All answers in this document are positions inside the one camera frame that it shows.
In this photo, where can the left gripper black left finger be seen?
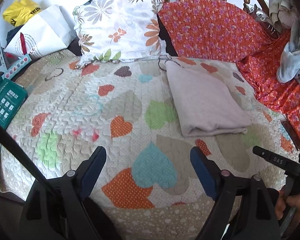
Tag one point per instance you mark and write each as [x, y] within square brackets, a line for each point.
[59, 213]

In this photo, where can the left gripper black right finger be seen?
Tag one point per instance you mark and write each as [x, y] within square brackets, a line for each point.
[243, 208]

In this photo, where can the pale pink printed garment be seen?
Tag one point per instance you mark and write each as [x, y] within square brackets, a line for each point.
[204, 104]

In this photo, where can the grey crumpled clothes pile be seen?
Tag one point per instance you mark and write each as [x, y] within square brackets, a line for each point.
[284, 15]

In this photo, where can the person's right hand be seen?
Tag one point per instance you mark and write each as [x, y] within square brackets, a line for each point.
[291, 201]

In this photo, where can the heart-patterned quilted bedspread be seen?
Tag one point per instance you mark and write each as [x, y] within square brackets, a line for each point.
[148, 187]

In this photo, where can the green cardboard box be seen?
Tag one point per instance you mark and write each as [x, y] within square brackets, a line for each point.
[12, 96]

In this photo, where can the pastel shapes toy box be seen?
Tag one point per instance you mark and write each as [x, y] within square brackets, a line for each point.
[17, 66]

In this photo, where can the red floral fabric cover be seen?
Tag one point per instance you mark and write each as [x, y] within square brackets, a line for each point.
[217, 30]

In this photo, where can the white paper shopping bag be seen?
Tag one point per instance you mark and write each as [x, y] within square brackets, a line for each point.
[44, 33]

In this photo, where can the white floral pillow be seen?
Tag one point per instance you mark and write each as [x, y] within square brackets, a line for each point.
[118, 30]

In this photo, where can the yellow plastic bag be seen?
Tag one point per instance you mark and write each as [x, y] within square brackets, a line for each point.
[20, 11]

